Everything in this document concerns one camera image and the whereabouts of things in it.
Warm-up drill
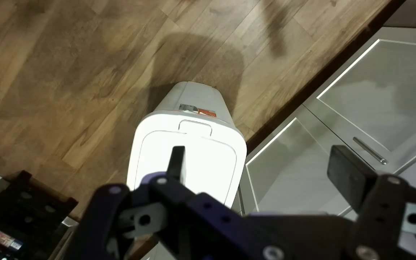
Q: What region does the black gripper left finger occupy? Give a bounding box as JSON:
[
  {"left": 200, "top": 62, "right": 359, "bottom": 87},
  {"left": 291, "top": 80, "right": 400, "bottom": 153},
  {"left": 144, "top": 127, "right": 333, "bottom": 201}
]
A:
[{"left": 166, "top": 146, "right": 184, "bottom": 181}]

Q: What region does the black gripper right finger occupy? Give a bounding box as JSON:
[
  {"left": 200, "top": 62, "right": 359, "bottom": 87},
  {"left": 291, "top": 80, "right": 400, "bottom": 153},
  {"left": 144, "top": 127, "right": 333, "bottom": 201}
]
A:
[{"left": 326, "top": 146, "right": 376, "bottom": 211}]

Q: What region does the white trash bin lid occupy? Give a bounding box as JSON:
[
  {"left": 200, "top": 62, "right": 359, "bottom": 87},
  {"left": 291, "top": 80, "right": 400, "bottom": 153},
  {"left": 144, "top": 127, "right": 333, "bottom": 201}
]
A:
[{"left": 125, "top": 114, "right": 246, "bottom": 207}]

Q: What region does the white plastic trash bin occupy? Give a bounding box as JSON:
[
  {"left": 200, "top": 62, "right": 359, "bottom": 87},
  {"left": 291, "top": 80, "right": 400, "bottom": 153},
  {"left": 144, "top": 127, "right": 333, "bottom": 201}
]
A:
[{"left": 125, "top": 81, "right": 248, "bottom": 210}]

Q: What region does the black oven with control panel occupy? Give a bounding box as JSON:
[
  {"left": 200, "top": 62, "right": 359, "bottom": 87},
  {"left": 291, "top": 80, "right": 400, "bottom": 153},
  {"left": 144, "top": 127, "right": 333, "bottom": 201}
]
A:
[{"left": 0, "top": 172, "right": 77, "bottom": 260}]

